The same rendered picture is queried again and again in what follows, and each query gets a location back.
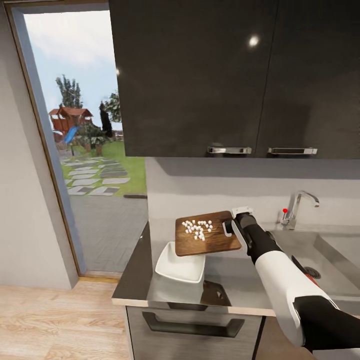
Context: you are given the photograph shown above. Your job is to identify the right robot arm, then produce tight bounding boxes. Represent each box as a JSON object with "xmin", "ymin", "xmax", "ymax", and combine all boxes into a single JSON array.
[{"xmin": 224, "ymin": 206, "xmax": 360, "ymax": 360}]

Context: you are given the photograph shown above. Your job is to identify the parer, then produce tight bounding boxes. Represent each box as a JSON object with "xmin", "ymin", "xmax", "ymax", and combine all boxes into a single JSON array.
[{"xmin": 292, "ymin": 256, "xmax": 320, "ymax": 288}]

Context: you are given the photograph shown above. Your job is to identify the cutting board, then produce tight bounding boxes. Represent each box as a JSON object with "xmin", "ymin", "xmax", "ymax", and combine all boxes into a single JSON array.
[{"xmin": 175, "ymin": 210, "xmax": 242, "ymax": 257}]

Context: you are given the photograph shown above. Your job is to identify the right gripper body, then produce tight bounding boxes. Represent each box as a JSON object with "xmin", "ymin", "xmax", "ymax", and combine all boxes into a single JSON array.
[{"xmin": 224, "ymin": 220, "xmax": 234, "ymax": 234}]

